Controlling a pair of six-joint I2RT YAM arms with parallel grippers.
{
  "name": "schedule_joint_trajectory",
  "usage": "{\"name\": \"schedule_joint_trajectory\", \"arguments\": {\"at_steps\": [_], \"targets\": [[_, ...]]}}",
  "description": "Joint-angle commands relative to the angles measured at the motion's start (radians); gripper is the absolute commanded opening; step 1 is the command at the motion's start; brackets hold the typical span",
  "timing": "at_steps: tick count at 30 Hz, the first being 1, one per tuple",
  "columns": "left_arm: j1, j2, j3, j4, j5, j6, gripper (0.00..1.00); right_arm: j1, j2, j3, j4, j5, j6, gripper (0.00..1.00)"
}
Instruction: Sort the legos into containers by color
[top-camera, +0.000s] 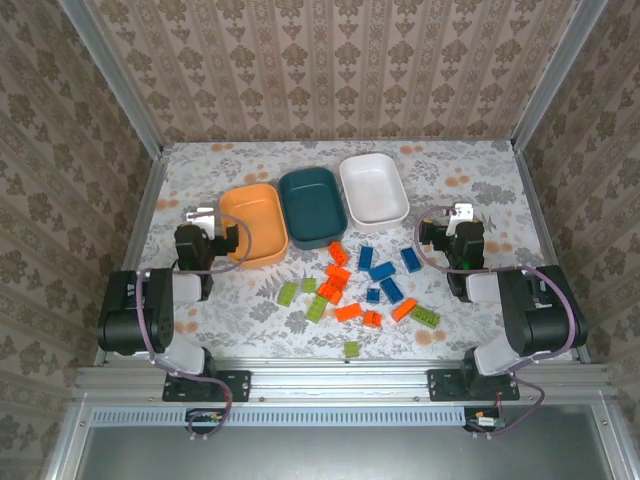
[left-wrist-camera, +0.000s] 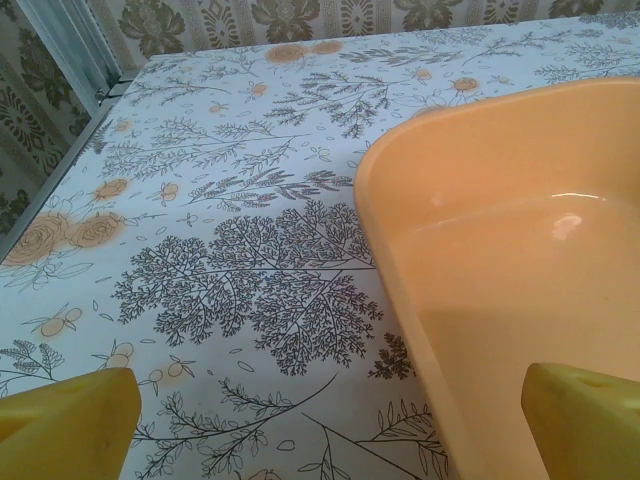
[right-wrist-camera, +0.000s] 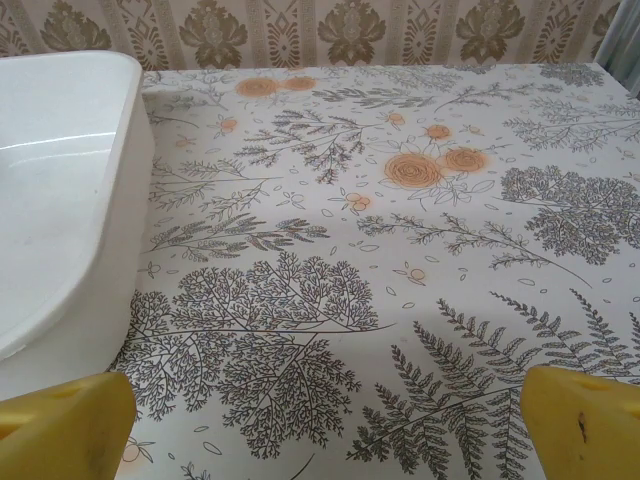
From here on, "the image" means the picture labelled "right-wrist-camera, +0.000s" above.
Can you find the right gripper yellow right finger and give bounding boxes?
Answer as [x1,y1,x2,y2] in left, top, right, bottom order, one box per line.
[519,365,640,480]

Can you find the floral patterned table cover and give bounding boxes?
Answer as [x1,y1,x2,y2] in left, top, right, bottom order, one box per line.
[0,62,640,480]

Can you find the white plastic container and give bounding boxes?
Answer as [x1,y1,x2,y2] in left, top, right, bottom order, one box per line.
[0,49,157,402]

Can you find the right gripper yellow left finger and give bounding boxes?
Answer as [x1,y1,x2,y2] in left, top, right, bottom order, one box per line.
[0,371,137,480]

